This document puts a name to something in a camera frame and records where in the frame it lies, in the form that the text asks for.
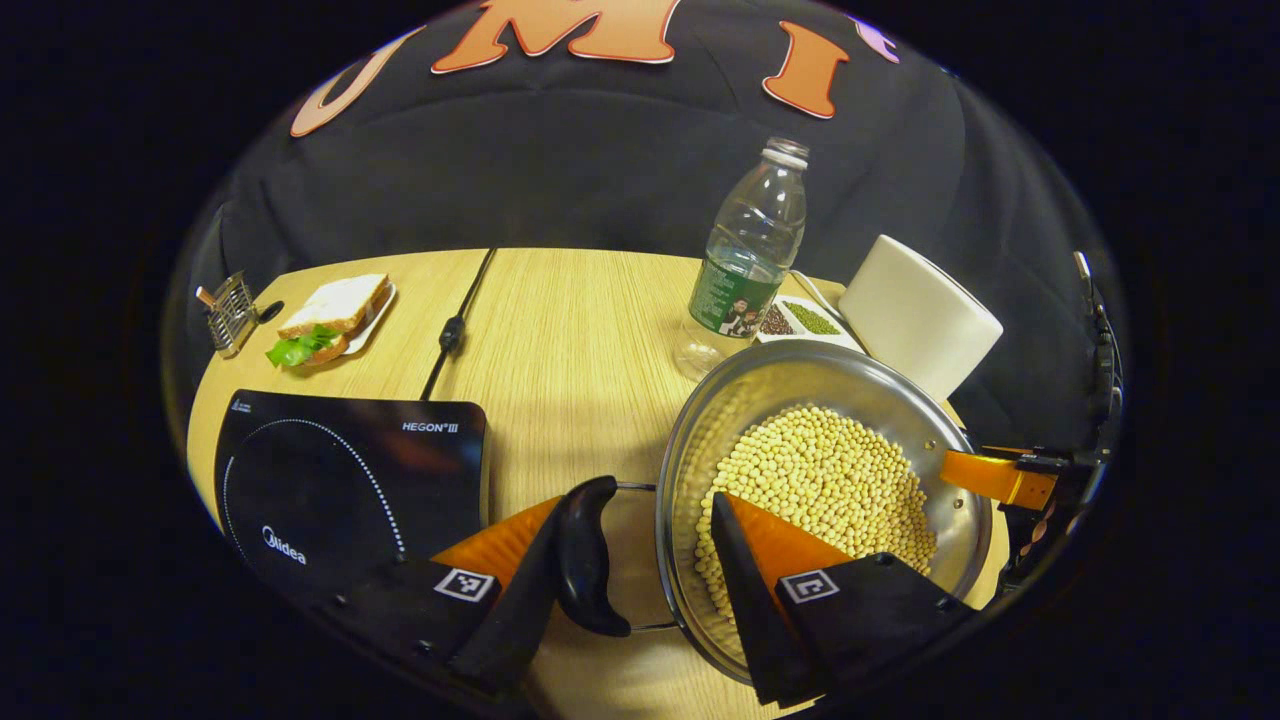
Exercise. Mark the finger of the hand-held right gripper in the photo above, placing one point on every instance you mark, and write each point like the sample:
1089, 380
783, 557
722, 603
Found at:
985, 475

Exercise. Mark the pile of yellow soybeans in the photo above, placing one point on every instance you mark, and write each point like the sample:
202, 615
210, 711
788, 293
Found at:
820, 470

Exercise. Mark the white toaster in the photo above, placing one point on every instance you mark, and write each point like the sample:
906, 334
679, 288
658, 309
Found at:
920, 310

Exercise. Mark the black desk grommet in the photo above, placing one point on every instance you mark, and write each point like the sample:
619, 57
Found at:
271, 311

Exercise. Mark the clear plastic water bottle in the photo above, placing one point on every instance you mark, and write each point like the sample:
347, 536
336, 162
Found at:
750, 250

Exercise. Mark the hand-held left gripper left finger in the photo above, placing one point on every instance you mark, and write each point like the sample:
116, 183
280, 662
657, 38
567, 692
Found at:
520, 620

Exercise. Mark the white sandwich plate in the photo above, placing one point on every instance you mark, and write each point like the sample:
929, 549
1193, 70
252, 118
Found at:
375, 322

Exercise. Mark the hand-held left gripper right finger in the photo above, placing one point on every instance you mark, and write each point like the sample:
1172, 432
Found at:
740, 600

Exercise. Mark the black induction cooktop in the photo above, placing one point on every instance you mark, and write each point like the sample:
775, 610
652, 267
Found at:
340, 480

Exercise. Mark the white divided bean dish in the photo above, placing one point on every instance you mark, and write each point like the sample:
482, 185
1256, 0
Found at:
810, 318

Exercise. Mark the sandwich with lettuce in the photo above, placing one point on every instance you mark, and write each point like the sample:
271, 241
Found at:
335, 305

